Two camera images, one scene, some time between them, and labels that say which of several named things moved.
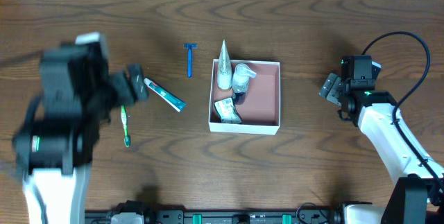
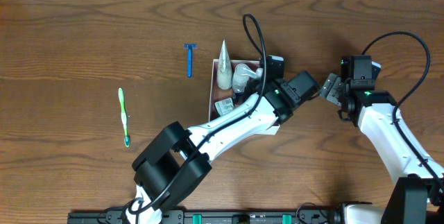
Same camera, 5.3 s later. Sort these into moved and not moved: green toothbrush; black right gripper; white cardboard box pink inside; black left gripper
Moved: black left gripper
Not moved: green toothbrush; white cardboard box pink inside; black right gripper
